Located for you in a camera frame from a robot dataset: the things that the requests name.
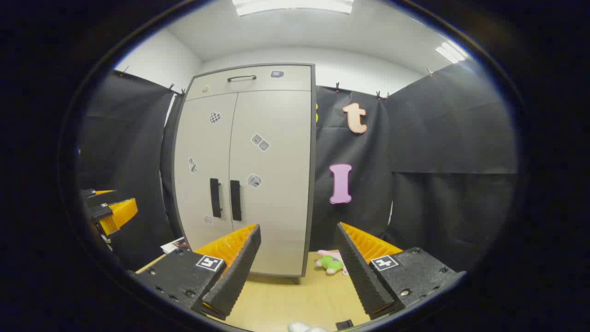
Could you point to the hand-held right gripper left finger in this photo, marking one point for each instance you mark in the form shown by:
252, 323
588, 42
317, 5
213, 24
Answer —
235, 276

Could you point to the grey double-door shoe cabinet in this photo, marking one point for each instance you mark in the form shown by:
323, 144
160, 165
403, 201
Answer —
314, 120

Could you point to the grey shoe cabinet door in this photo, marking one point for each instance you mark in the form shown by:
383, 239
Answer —
203, 207
276, 221

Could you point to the small ceiling light panel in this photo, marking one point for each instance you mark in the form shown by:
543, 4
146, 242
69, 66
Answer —
451, 52

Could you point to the black backdrop cloth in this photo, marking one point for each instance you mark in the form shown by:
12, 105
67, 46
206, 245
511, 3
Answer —
438, 138

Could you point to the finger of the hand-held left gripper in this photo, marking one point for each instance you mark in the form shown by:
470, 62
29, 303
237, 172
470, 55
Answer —
99, 196
120, 213

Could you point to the large ceiling light panel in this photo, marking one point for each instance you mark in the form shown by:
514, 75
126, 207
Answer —
295, 5

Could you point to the green pink plush toy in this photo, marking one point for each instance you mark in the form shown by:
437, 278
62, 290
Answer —
331, 263

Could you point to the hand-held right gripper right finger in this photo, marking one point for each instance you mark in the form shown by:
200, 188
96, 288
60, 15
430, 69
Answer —
357, 272

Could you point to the white paper booklet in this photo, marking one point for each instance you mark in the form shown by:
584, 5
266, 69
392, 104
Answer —
175, 244

